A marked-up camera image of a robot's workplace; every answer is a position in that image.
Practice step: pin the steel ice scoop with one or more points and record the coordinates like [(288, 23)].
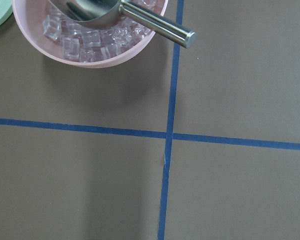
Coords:
[(102, 14)]

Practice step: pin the pink bowl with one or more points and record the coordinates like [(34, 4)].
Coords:
[(29, 15)]

